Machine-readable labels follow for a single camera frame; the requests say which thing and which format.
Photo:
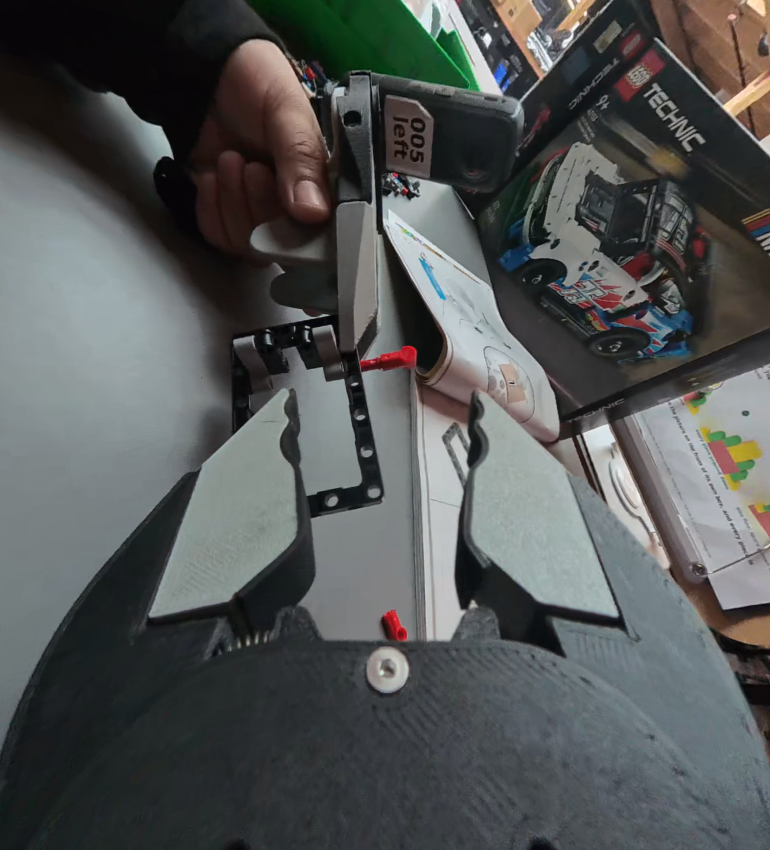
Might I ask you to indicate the long red lego axle pin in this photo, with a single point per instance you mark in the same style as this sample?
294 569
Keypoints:
391 359

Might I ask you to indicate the pile of loose lego pieces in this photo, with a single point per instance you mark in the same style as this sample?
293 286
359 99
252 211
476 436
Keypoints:
401 184

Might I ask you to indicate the black lego frame assembly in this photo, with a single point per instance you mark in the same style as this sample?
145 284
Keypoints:
365 438

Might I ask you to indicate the green plastic bin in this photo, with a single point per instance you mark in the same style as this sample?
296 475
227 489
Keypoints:
358 33

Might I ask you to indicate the printed sheet with brick pictures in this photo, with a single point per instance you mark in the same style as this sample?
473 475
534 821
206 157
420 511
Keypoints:
684 465

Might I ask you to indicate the person's left hand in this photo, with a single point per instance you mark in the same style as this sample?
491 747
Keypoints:
259 133

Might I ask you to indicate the person's left forearm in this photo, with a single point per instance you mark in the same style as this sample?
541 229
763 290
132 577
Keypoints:
126 40

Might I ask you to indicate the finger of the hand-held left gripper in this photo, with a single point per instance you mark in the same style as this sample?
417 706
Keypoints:
357 265

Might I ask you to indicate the lego set box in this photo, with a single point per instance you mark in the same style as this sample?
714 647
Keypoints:
624 232

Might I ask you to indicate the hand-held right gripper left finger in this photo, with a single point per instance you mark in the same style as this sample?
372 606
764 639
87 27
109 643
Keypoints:
239 524

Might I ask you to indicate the lego instruction booklet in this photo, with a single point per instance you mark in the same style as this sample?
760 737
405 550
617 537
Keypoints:
478 312

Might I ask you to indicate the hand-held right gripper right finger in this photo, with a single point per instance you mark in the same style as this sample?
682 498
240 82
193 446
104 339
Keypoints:
537 524

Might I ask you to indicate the short red lego pin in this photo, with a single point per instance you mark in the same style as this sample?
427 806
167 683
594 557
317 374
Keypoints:
393 624

